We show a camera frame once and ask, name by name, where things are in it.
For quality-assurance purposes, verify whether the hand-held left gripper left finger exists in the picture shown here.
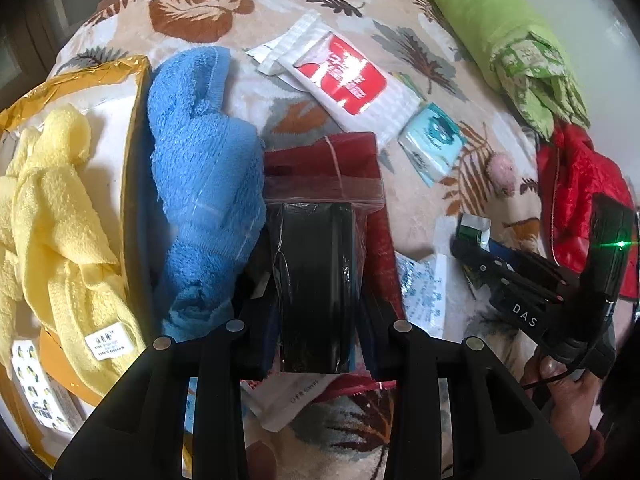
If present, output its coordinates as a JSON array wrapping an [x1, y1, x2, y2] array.
[[52, 307, 275, 480]]

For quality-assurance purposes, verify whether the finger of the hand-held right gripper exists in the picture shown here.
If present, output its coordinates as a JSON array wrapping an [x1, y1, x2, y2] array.
[[486, 239, 569, 304], [449, 236, 517, 292]]

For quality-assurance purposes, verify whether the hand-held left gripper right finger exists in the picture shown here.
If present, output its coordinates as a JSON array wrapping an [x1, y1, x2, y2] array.
[[359, 300, 577, 480]]

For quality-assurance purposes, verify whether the green and white small packet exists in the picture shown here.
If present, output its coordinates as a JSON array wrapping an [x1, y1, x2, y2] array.
[[456, 212, 494, 250]]

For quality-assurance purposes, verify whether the white packet with blue print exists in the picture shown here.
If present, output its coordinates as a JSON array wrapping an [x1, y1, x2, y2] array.
[[394, 251, 449, 342]]

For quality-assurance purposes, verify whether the white paper packet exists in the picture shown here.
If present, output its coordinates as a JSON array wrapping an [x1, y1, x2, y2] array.
[[240, 375, 342, 434]]

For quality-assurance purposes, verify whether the black plastic roll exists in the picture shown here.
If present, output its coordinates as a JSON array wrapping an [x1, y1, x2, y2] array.
[[267, 201, 359, 375]]

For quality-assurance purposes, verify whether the red zip bag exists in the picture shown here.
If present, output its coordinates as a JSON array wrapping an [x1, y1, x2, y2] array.
[[262, 131, 407, 402]]

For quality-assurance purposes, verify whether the blue towel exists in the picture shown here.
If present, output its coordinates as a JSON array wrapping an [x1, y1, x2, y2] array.
[[145, 46, 268, 342]]

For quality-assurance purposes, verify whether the white packet with red label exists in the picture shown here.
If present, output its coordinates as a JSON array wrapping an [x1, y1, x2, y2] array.
[[276, 9, 422, 147]]

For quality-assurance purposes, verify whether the yellow plastic bag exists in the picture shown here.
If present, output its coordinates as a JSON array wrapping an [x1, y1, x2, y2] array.
[[0, 55, 195, 468]]

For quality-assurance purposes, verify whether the person's right hand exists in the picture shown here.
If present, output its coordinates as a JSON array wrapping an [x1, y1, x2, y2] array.
[[520, 349, 607, 467]]

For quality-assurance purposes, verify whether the red quilted cloth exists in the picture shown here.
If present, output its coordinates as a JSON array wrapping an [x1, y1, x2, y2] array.
[[536, 121, 637, 282]]

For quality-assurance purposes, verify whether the leaf print blanket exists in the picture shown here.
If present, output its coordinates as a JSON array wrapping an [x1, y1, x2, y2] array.
[[50, 0, 640, 480]]

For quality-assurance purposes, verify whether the light blue tissue packet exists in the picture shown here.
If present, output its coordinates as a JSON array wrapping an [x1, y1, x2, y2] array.
[[399, 102, 469, 189]]

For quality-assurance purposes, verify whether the rainbow striped small packet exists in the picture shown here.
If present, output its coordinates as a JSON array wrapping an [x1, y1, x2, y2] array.
[[397, 72, 428, 102]]

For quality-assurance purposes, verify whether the white packet with bird prints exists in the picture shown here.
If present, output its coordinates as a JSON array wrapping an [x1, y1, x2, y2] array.
[[10, 339, 84, 434]]

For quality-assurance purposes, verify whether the yellow towel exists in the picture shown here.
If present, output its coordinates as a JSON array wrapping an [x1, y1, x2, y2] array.
[[0, 106, 147, 387]]

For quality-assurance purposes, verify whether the green rolled cloth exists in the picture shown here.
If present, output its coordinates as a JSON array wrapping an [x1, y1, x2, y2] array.
[[410, 0, 592, 139]]

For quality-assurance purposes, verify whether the black cable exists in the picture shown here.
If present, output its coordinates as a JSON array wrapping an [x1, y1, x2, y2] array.
[[520, 360, 588, 392]]

